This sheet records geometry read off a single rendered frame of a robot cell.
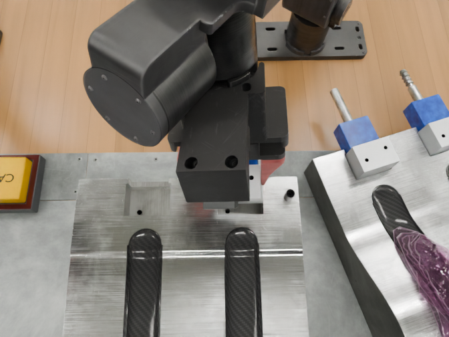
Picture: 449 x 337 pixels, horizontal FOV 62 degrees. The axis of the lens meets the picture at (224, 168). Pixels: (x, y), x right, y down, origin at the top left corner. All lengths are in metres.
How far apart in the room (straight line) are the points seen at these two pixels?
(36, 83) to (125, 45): 0.48
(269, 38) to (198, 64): 0.43
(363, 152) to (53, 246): 0.43
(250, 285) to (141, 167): 0.24
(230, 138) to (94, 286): 0.27
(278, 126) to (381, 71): 0.38
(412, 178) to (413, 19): 0.32
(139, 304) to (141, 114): 0.27
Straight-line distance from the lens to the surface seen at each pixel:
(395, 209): 0.53
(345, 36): 0.68
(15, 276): 0.58
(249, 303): 0.43
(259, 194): 0.39
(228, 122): 0.25
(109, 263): 0.44
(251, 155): 0.32
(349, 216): 0.50
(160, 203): 0.47
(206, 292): 0.43
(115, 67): 0.20
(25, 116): 0.65
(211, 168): 0.22
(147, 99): 0.20
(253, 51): 0.28
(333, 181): 0.50
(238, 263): 0.43
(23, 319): 0.57
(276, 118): 0.32
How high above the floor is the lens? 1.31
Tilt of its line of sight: 70 degrees down
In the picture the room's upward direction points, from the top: 2 degrees clockwise
